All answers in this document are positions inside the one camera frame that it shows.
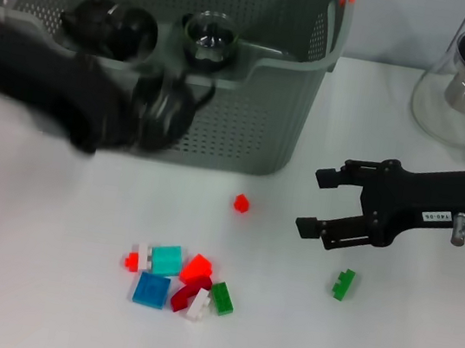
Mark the grey perforated storage bin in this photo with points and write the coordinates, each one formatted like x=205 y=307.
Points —
x=245 y=119

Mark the orange-red sloped brick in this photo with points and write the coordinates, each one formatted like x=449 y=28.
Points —
x=195 y=268

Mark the white stepped brick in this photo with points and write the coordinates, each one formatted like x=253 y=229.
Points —
x=198 y=307

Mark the dark green brick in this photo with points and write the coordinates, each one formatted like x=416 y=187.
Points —
x=222 y=299

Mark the dark red curved brick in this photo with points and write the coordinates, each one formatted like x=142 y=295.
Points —
x=181 y=298

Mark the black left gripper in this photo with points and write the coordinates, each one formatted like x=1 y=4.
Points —
x=53 y=86

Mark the small white brick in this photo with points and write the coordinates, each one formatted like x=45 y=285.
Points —
x=144 y=256

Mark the blue flat square plate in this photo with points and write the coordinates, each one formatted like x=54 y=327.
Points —
x=150 y=291

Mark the black clay teapot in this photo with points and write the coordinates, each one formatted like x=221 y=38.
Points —
x=84 y=22

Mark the small red cube block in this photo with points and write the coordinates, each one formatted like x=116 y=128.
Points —
x=242 y=204

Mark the teal square brick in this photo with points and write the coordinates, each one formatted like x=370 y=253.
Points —
x=168 y=260

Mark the bright green brick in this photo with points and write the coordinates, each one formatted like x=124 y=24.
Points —
x=342 y=287

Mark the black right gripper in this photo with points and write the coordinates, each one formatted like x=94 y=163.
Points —
x=421 y=198

